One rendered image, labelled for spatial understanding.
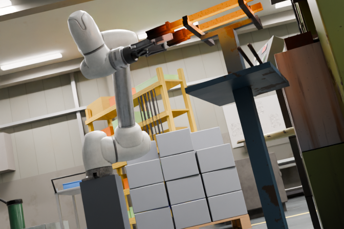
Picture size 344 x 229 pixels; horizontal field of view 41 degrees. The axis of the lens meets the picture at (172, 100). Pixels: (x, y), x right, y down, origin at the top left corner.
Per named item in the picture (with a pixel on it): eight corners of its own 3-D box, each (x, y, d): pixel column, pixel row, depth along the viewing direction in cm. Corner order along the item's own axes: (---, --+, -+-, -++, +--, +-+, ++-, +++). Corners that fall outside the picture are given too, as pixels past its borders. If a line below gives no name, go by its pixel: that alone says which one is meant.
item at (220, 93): (185, 93, 156) (184, 88, 156) (219, 106, 192) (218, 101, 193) (271, 66, 145) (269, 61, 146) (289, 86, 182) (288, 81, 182)
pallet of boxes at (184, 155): (240, 224, 509) (217, 131, 533) (252, 227, 438) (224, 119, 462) (144, 246, 503) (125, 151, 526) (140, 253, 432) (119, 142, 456)
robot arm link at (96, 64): (115, 76, 190) (101, 48, 185) (85, 87, 195) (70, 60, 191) (123, 66, 199) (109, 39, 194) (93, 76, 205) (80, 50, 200)
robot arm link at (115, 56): (110, 68, 187) (123, 63, 185) (106, 47, 189) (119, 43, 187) (122, 72, 196) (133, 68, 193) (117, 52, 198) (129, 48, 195)
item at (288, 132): (250, 145, 255) (248, 136, 256) (251, 146, 260) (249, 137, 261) (330, 126, 245) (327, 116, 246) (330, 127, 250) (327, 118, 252)
